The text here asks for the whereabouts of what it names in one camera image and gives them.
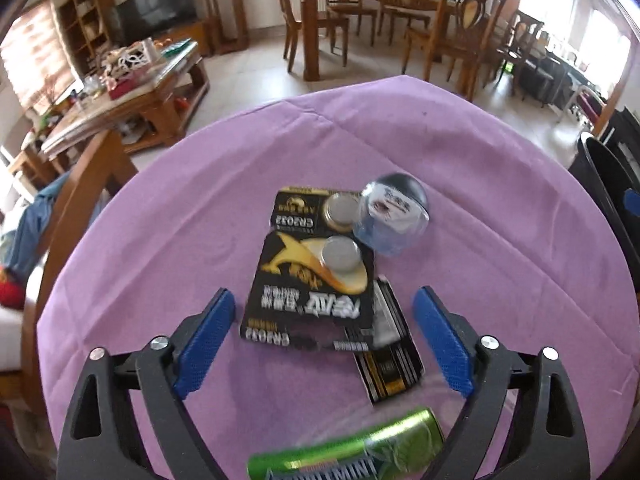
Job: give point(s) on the dark cluttered desk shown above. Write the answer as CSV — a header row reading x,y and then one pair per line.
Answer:
x,y
560,65

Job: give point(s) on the black trash bin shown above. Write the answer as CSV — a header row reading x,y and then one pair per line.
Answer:
x,y
615,180

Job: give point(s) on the black gold striped card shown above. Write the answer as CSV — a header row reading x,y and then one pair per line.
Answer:
x,y
390,370

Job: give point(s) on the wooden coffee table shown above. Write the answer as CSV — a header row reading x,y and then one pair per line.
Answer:
x,y
165,105

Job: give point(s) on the blue cloth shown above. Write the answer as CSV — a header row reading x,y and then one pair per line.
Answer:
x,y
35,220

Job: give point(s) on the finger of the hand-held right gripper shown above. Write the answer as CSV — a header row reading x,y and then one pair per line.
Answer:
x,y
632,200

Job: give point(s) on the wooden dining chair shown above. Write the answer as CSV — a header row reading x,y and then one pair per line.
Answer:
x,y
350,10
530,22
407,10
320,22
435,37

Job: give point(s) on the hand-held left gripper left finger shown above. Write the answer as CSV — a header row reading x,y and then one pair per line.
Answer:
x,y
205,345

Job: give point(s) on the purple tablecloth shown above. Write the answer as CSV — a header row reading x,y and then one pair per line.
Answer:
x,y
200,185

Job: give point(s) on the clear round capsule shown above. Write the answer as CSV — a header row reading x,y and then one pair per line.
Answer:
x,y
390,215

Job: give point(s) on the small black battery card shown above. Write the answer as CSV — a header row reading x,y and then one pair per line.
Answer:
x,y
295,210

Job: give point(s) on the bright window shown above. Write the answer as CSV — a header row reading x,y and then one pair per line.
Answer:
x,y
565,5

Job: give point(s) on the window roller blind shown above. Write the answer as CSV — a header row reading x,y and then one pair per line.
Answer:
x,y
40,60

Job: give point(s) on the wooden bookshelf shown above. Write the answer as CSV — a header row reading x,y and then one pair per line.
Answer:
x,y
107,10

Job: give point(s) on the wooden television stand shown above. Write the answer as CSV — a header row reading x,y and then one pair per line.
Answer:
x,y
195,35

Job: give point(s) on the large black battery card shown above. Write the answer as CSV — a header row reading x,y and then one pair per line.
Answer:
x,y
300,305

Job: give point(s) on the wooden armchair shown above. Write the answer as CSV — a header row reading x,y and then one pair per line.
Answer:
x,y
95,170

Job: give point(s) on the green metallic tube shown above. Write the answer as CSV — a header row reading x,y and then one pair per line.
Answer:
x,y
350,455

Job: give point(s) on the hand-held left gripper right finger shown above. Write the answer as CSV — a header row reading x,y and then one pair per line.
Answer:
x,y
445,340

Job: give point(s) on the white cutout decorative box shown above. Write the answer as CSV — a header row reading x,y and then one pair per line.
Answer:
x,y
132,60

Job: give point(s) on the black television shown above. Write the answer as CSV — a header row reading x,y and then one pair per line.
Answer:
x,y
155,7

